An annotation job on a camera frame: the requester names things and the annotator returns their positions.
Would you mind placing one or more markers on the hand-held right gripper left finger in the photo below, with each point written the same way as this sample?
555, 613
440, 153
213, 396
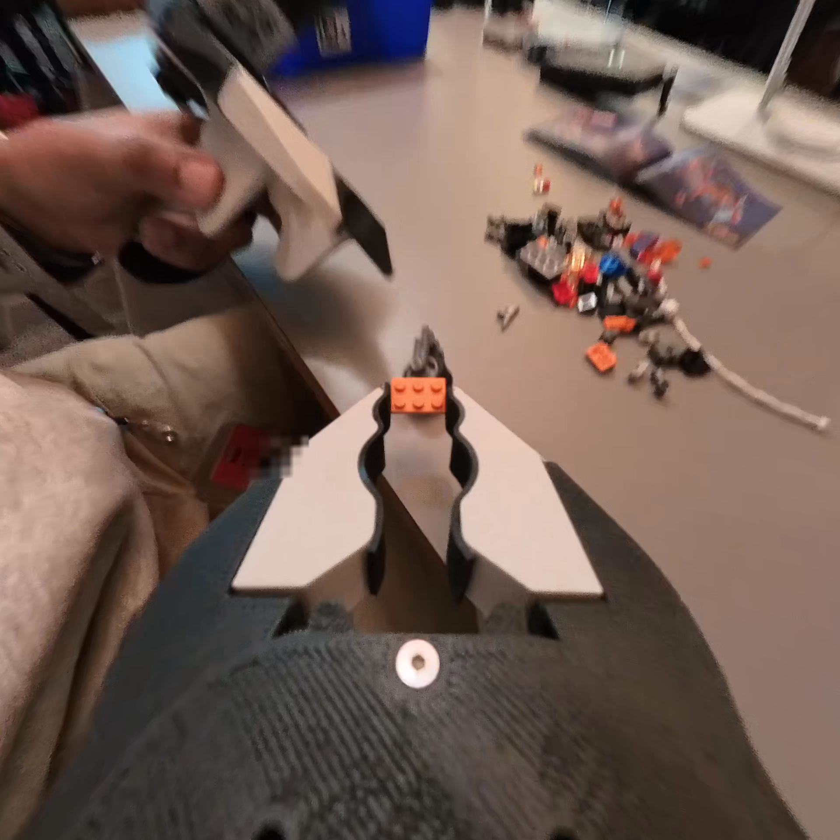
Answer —
308, 512

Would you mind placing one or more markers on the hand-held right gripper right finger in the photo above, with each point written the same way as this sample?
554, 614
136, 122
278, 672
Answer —
525, 518

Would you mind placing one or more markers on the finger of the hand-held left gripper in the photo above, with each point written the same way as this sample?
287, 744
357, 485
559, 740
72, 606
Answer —
282, 144
305, 243

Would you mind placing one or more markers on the orange lego brick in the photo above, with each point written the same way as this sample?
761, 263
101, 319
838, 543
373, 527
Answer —
418, 395

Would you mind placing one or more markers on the small grey lego piece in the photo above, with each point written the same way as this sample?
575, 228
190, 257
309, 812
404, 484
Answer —
507, 316

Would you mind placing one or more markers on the pile of loose lego pieces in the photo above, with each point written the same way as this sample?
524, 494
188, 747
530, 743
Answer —
604, 269

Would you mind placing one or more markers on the lego instruction booklet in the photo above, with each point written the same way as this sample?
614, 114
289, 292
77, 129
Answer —
682, 177

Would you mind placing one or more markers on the person's left hand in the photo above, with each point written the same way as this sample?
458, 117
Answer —
85, 177

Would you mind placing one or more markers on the red tag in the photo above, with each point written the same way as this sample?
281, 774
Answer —
237, 459

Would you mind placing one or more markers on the blue plastic bin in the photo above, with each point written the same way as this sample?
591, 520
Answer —
380, 33

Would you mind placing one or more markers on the beige trousers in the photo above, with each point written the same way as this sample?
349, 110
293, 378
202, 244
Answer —
197, 367

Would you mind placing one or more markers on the black zip pouch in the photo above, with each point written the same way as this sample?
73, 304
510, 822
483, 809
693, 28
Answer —
604, 75

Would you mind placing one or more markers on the white monitor base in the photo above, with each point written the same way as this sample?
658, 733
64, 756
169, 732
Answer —
787, 141

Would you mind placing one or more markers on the silver monitor stand pole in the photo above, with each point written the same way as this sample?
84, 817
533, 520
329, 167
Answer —
787, 59

